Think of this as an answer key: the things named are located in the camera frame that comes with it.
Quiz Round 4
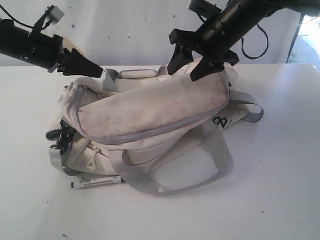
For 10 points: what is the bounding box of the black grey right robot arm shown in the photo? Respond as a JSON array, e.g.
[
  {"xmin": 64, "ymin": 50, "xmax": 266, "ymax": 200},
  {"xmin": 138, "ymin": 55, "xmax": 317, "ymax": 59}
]
[{"xmin": 167, "ymin": 0, "xmax": 320, "ymax": 82}]

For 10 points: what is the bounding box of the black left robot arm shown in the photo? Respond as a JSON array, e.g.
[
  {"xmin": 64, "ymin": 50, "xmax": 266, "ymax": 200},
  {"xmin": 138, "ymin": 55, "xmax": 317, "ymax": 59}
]
[{"xmin": 0, "ymin": 19, "xmax": 103, "ymax": 78}]

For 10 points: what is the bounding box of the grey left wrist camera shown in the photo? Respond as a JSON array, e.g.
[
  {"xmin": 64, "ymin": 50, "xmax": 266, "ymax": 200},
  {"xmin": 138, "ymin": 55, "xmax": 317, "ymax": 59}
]
[{"xmin": 44, "ymin": 5, "xmax": 65, "ymax": 25}]

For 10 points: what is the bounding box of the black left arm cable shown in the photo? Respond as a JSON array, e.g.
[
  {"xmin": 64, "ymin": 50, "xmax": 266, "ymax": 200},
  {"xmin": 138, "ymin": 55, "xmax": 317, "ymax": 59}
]
[{"xmin": 0, "ymin": 3, "xmax": 32, "ymax": 28}]

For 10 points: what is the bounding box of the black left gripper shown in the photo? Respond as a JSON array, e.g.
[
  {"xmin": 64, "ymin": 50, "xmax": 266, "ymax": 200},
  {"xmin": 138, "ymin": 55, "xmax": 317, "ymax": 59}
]
[{"xmin": 27, "ymin": 33, "xmax": 103, "ymax": 78}]

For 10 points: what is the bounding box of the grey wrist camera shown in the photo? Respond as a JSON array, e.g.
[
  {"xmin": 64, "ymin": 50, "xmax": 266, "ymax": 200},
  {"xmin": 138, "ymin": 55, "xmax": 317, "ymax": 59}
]
[
  {"xmin": 44, "ymin": 5, "xmax": 65, "ymax": 25},
  {"xmin": 187, "ymin": 0, "xmax": 222, "ymax": 19}
]

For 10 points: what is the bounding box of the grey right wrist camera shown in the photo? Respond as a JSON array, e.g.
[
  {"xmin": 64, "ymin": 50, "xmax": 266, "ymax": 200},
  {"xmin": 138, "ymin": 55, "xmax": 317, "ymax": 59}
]
[{"xmin": 187, "ymin": 0, "xmax": 222, "ymax": 19}]

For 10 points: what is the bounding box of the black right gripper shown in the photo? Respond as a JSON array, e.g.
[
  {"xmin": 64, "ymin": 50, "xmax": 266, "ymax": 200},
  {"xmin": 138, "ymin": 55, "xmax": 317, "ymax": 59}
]
[{"xmin": 166, "ymin": 0, "xmax": 253, "ymax": 82}]

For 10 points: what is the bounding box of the white black-capped marker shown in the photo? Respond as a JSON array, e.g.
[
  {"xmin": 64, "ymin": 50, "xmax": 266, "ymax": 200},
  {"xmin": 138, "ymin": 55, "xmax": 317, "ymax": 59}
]
[{"xmin": 70, "ymin": 175, "xmax": 125, "ymax": 189}]

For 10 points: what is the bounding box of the white fabric duffel bag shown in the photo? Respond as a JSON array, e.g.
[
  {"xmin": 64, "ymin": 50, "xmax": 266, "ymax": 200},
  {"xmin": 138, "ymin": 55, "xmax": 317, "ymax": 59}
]
[{"xmin": 46, "ymin": 60, "xmax": 264, "ymax": 196}]

